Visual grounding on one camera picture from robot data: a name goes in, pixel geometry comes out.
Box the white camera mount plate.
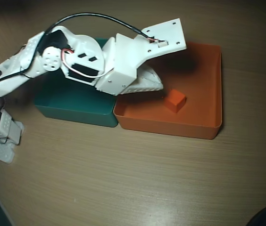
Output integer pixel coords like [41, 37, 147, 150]
[134, 18, 187, 69]

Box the orange cube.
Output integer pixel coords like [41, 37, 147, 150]
[164, 89, 187, 114]

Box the teal plastic box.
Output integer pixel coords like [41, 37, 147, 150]
[33, 37, 119, 128]

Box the orange plastic box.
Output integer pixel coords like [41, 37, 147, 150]
[113, 41, 224, 140]

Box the white servo wire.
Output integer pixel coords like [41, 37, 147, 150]
[60, 48, 107, 79]

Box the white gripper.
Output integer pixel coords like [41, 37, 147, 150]
[96, 32, 164, 97]

